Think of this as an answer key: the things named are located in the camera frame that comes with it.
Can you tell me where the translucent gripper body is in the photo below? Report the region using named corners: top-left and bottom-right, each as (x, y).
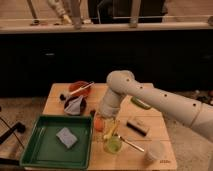
top-left (93, 113), bottom-right (118, 136)

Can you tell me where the orange apple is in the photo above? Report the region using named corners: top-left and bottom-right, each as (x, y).
top-left (94, 118), bottom-right (104, 131)

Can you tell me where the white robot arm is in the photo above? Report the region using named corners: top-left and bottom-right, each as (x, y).
top-left (98, 70), bottom-right (213, 143)

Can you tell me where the white paper cup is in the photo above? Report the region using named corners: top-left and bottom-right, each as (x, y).
top-left (144, 141), bottom-right (165, 164)

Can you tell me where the yellow corn cob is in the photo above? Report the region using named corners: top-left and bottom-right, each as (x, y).
top-left (103, 121), bottom-right (119, 140)

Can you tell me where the dark plate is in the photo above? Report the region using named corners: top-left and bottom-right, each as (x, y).
top-left (63, 95), bottom-right (88, 116)

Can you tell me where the wooden table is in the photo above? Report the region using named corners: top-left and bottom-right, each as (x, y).
top-left (24, 82), bottom-right (179, 171)

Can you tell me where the black and tan eraser block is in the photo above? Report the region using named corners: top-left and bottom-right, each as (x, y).
top-left (126, 118), bottom-right (149, 136)

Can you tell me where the grey folded cloth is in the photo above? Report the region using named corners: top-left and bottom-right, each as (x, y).
top-left (64, 95), bottom-right (85, 116)

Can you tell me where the gold spoon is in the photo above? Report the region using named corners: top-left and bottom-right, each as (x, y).
top-left (117, 135), bottom-right (145, 152)

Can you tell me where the blue sponge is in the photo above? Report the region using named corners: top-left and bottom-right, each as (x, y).
top-left (56, 127), bottom-right (78, 148)

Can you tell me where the green chili pepper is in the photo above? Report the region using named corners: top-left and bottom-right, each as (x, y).
top-left (131, 97), bottom-right (152, 110)

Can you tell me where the orange bowl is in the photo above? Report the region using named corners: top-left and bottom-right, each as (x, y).
top-left (68, 81), bottom-right (91, 97)

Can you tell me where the green plastic tray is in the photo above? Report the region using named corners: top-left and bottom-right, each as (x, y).
top-left (20, 115), bottom-right (93, 170)

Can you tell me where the white handled brush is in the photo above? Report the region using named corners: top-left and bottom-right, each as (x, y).
top-left (59, 81), bottom-right (95, 101)

